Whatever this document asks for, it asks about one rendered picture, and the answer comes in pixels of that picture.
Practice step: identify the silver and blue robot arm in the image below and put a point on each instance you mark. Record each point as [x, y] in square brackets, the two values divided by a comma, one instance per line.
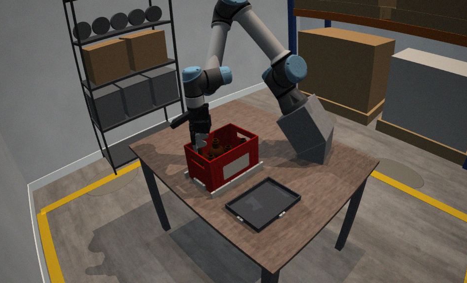
[286, 69]

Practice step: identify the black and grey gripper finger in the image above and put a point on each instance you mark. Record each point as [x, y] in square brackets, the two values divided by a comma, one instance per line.
[196, 140]
[204, 136]

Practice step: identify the red crate with dividers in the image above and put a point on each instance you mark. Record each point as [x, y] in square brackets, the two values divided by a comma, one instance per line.
[226, 167]

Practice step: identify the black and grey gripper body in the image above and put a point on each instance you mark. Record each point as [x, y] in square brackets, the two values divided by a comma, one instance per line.
[201, 122]

